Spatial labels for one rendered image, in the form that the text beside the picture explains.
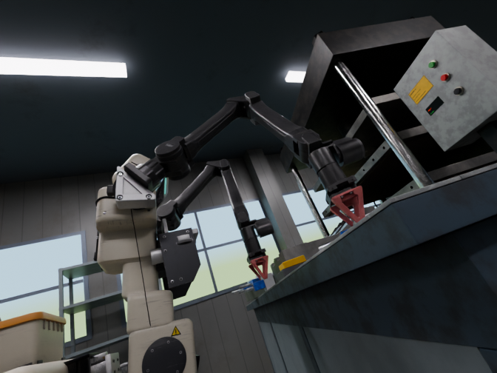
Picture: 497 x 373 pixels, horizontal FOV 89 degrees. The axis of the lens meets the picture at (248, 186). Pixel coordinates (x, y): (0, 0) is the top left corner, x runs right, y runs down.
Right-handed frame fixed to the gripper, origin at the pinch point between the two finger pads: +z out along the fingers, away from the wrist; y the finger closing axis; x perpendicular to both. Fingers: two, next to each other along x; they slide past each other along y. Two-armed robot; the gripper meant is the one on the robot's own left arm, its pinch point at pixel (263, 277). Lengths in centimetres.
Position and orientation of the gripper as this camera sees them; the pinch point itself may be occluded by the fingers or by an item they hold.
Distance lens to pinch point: 98.9
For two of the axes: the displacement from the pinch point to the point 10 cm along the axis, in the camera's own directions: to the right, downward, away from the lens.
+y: -0.9, 4.8, 8.7
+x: -9.4, 2.5, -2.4
